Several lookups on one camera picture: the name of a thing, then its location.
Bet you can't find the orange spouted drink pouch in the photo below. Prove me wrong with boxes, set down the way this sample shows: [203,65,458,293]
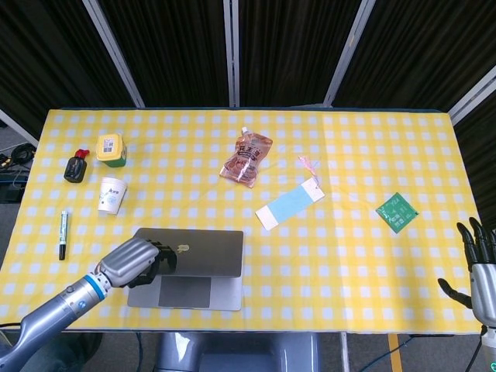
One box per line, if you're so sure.
[219,126,274,189]

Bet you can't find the yellow green lidded container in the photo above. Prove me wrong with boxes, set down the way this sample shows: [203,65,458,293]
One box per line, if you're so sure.
[95,133,129,169]

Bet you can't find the green square sachet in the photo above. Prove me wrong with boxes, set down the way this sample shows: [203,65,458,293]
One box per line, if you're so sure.
[376,191,419,234]

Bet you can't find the yellow white checkered tablecloth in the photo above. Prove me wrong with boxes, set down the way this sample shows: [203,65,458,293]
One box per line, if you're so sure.
[0,108,496,335]

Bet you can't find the grey laptop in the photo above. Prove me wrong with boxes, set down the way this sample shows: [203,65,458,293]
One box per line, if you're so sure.
[127,227,245,312]

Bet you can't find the black case with red clip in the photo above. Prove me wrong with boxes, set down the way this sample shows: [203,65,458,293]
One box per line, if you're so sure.
[64,148,91,184]

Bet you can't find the blue white bookmark with tassel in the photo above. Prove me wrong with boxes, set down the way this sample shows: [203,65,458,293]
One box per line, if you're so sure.
[255,156,326,233]

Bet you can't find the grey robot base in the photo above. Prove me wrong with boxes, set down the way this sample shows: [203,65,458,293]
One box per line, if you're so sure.
[153,332,322,372]

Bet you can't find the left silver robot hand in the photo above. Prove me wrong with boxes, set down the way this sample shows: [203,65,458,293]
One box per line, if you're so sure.
[95,236,179,289]

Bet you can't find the black cables on floor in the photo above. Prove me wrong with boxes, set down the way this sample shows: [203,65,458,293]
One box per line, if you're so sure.
[0,142,38,171]

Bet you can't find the white paper cup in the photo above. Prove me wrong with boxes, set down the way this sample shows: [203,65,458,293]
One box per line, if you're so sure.
[97,177,129,216]

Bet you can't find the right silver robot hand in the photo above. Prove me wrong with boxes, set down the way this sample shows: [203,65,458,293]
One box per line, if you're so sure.
[437,217,496,322]

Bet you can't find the black green marker pen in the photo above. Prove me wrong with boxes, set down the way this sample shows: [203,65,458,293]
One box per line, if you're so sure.
[58,210,70,261]

